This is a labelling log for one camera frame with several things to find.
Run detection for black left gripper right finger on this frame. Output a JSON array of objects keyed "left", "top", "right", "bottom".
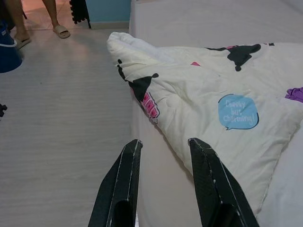
[{"left": 187, "top": 138, "right": 261, "bottom": 227}]

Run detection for person in grey shirt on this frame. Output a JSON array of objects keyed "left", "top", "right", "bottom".
[{"left": 7, "top": 0, "right": 60, "bottom": 42}]

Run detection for cream sheeted mattress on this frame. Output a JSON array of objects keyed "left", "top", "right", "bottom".
[{"left": 129, "top": 0, "right": 303, "bottom": 227}]

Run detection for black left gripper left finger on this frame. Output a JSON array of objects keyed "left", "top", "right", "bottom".
[{"left": 87, "top": 139, "right": 144, "bottom": 227}]

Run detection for cream cartoon print quilt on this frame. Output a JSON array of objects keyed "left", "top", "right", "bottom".
[{"left": 106, "top": 32, "right": 303, "bottom": 215}]

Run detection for beige slipper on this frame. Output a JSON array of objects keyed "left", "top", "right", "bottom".
[
  {"left": 52, "top": 23, "right": 71, "bottom": 39},
  {"left": 14, "top": 35, "right": 32, "bottom": 50}
]

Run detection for blue plastic bucket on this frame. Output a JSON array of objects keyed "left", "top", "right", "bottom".
[{"left": 0, "top": 20, "right": 23, "bottom": 73}]

